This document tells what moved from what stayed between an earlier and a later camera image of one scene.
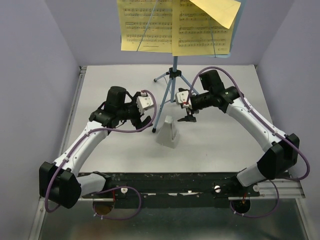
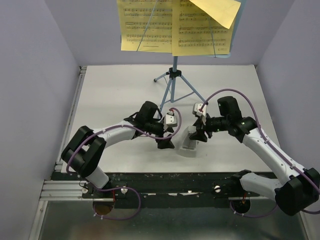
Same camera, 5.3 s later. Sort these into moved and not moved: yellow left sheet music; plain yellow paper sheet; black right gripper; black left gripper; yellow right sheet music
Moved: black left gripper; black right gripper
Not moved: yellow left sheet music; plain yellow paper sheet; yellow right sheet music
